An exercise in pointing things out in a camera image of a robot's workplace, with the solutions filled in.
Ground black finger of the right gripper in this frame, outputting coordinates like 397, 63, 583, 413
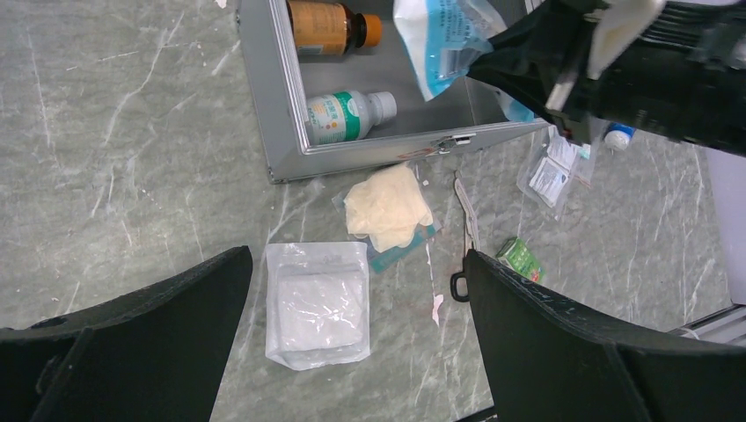
467, 0, 589, 120

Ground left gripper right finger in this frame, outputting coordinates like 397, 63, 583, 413
464, 251, 745, 421

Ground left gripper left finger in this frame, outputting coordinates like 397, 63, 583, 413
1, 246, 253, 421

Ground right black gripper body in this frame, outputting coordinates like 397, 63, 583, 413
545, 1, 745, 156

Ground blue white medical pouch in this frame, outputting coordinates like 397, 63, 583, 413
392, 1, 523, 129

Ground clear gauze pad packet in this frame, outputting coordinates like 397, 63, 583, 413
265, 242, 370, 371

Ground white bottle green label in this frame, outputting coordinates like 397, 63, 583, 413
306, 91, 398, 145

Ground brown bottle orange cap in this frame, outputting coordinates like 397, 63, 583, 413
286, 1, 383, 56

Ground grey metal medicine case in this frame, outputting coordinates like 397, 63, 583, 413
237, 0, 545, 183

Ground small white blue bottle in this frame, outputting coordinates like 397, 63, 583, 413
603, 122, 636, 151

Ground clear bag alcohol wipes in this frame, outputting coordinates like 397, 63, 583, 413
516, 126, 599, 220

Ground small green box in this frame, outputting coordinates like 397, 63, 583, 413
496, 236, 545, 283

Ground cream latex gloves packet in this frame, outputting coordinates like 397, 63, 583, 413
332, 162, 442, 273

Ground black handled scissors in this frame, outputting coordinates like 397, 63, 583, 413
450, 171, 480, 303

